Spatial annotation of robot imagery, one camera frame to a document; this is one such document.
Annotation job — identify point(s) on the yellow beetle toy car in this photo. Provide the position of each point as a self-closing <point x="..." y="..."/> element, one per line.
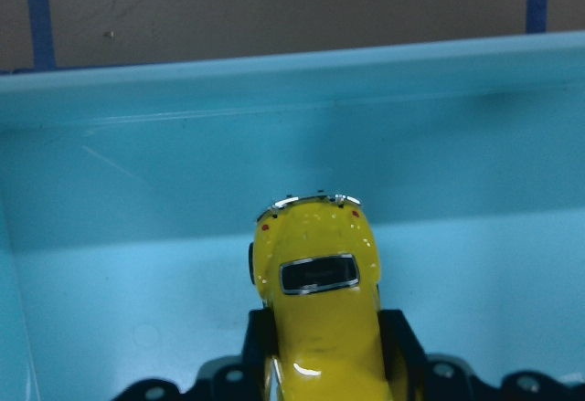
<point x="315" y="263"/>

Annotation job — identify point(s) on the teal plastic storage bin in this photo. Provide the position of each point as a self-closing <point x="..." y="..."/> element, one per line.
<point x="401" y="223"/>

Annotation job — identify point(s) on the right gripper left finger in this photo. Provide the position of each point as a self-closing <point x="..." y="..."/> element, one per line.
<point x="260" y="347"/>

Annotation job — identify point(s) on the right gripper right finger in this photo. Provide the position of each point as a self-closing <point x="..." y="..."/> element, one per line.
<point x="403" y="356"/>

